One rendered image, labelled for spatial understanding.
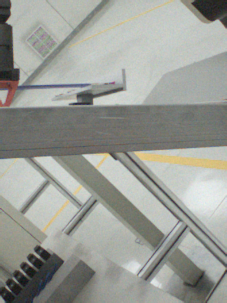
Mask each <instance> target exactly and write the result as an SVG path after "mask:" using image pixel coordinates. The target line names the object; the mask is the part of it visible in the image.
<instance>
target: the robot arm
mask: <svg viewBox="0 0 227 303"><path fill-rule="evenodd" d="M10 16H11V1H10V0H0V89H8V92H7V97H6V100H5V103H4V106H3V103H2V101H1V98H0V107H10V105H11V102H12V99H13V97H14V94H15V92H16V89H17V88H18V85H19V80H20V69H19V68H14V49H13V39H14V36H13V26H11V24H8V23H6V22H7V21H8V19H9V17H10Z"/></svg>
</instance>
